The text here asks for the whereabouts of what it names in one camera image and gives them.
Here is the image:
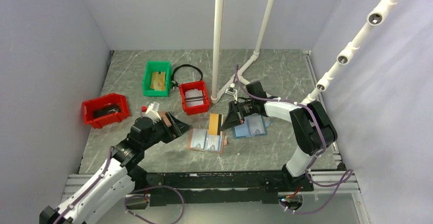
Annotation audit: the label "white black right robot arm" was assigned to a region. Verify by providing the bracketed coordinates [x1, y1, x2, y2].
[221, 81, 338, 191]

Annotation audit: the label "white PVC pipe frame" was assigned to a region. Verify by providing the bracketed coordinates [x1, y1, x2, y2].
[210, 0, 281, 105]

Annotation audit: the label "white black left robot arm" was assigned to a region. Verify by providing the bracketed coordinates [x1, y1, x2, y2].
[39, 111, 192, 223]

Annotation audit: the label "black cable loop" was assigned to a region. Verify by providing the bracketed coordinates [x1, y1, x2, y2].
[171, 64, 204, 90]

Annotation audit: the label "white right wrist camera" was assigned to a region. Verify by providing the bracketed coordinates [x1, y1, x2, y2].
[225, 83, 237, 97]

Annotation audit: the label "tan card holder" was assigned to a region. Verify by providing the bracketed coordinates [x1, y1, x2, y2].
[186, 129, 228, 154]

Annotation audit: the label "white cards in red bin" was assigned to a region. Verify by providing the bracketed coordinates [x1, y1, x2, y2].
[185, 89, 204, 107]

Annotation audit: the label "yellow cards in green bin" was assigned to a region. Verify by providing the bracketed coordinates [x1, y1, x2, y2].
[150, 71, 166, 91]

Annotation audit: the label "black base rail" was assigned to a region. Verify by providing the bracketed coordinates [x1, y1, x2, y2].
[132, 170, 314, 207]

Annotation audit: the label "blue card holder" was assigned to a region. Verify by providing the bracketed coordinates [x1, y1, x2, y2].
[232, 115, 271, 139]

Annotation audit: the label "green bin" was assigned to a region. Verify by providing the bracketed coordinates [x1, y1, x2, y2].
[142, 61, 172, 97]

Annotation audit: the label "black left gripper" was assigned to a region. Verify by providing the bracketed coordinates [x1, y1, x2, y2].
[141, 111, 192, 150]

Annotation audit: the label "gold magnetic stripe card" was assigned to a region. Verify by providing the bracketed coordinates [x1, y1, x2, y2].
[208, 113, 223, 135]

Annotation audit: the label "white PVC camera pole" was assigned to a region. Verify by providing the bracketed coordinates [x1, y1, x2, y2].
[301, 0, 398, 104]

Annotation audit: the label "small red bin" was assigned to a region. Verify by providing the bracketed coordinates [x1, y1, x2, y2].
[179, 81, 210, 115]

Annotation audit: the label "black item in red bin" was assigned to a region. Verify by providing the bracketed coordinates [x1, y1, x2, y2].
[93, 104, 122, 119]

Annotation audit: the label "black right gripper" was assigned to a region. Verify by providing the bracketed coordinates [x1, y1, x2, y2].
[221, 99, 256, 131]

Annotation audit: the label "large red bin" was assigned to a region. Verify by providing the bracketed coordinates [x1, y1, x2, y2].
[82, 93, 131, 129]

